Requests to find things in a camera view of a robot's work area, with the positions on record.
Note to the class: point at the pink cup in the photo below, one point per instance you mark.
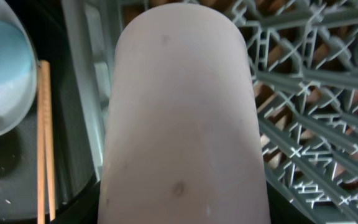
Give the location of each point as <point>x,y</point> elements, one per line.
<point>182,143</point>

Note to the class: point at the grey dishwasher rack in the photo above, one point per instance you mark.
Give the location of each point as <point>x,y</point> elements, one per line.
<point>303,60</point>

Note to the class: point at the right wooden chopstick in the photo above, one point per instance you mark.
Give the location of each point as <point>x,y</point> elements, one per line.
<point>50,193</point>

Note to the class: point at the wooden chopstick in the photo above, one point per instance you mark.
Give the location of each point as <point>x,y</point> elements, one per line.
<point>50,193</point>
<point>40,152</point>

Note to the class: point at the left wooden chopstick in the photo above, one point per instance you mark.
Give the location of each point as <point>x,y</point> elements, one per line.
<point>40,152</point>

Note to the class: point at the round black serving tray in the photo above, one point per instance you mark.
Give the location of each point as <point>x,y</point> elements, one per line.
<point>74,170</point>

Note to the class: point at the light grey plate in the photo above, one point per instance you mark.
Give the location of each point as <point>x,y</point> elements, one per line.
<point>11,116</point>

